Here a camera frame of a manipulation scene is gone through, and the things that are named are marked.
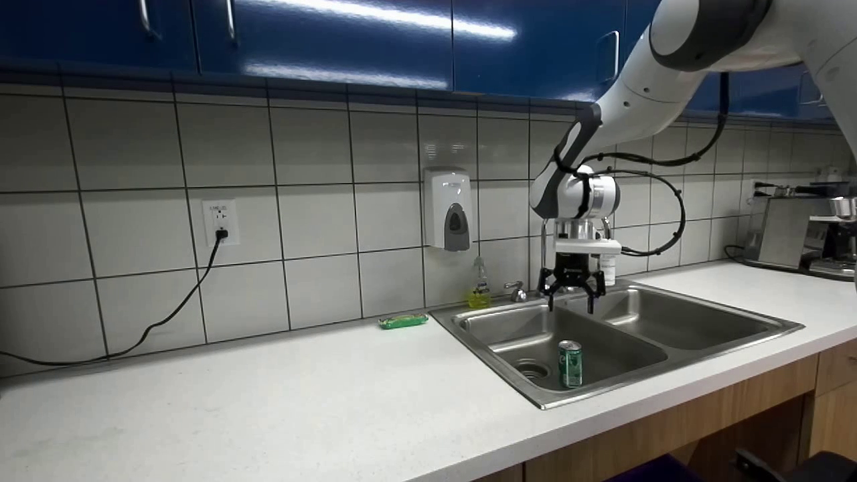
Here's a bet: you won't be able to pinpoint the green soda can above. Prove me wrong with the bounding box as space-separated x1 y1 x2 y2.
557 336 588 391

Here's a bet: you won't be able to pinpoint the white wall soap dispenser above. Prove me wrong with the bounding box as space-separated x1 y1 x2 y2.
422 169 478 253

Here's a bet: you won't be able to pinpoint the blue upper cabinets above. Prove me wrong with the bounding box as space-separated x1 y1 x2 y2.
0 0 857 125

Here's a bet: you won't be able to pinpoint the black power cord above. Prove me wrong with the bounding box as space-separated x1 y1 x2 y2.
0 226 233 368

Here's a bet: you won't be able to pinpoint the white wall power outlet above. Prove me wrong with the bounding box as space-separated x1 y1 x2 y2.
205 197 241 249

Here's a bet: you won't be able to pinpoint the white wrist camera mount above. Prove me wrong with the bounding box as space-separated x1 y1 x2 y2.
552 232 624 265

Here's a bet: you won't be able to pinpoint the stainless steel double sink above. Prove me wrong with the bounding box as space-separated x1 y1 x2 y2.
430 280 806 411

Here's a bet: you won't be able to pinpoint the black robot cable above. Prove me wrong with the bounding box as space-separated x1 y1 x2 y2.
552 68 732 263

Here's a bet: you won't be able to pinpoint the silver coffee machine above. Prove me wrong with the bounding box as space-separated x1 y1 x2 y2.
723 178 857 283

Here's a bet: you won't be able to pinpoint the green sponge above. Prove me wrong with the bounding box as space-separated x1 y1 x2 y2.
378 311 431 331

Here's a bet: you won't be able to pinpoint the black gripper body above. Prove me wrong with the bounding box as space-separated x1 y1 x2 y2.
538 252 611 296

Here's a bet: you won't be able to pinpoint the wooden lower cabinets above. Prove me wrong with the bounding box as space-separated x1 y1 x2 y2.
478 336 857 482

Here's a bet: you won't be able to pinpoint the black chair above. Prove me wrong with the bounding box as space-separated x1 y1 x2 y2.
732 445 857 482

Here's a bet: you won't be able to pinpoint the yellow dish soap bottle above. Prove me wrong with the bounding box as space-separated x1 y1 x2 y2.
458 252 495 313

